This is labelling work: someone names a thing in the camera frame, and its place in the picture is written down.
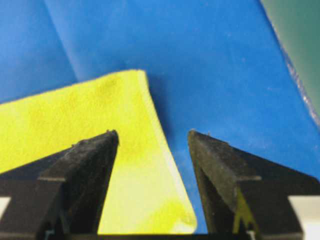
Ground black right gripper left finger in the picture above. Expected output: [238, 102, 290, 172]
[0, 130, 119, 238]

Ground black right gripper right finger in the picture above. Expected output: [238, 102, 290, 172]
[187, 130, 320, 238]

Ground yellow-green towel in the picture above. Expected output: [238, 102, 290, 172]
[0, 70, 197, 234]

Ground blue table mat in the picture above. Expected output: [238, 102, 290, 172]
[0, 0, 320, 233]

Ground dark green backdrop board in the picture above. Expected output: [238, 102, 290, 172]
[261, 0, 320, 115]

